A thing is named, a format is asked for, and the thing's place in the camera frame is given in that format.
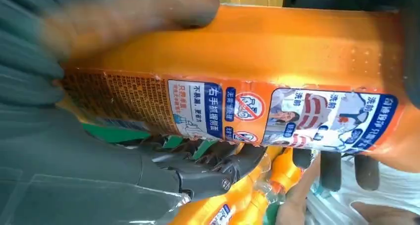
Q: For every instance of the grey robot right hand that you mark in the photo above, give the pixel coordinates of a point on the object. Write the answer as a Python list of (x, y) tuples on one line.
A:
[(82, 177)]

